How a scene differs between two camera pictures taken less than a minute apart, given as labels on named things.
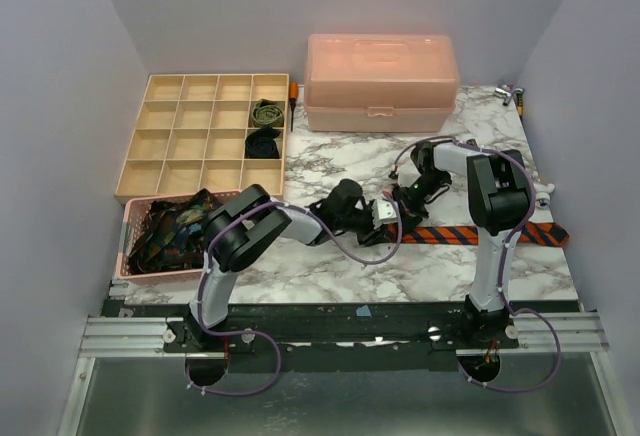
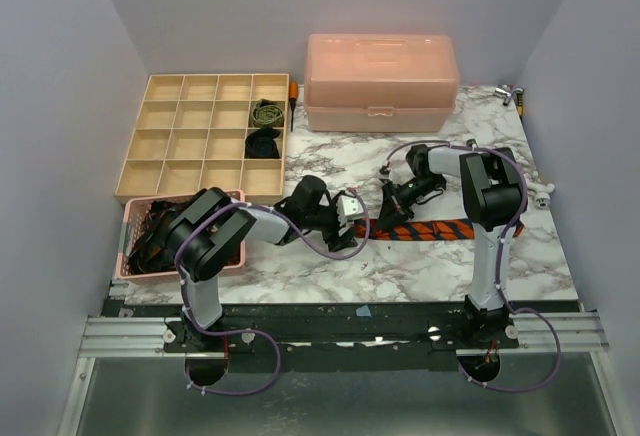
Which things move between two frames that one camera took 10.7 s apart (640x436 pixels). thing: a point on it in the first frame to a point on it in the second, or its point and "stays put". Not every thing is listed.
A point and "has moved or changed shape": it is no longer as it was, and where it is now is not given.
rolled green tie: [266, 112] stays put
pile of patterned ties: [172, 235] stays put
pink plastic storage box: [377, 82] stays put
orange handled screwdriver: [293, 94] stays put
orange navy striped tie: [538, 233] has moved or changed shape
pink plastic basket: [134, 214] has moved or changed shape
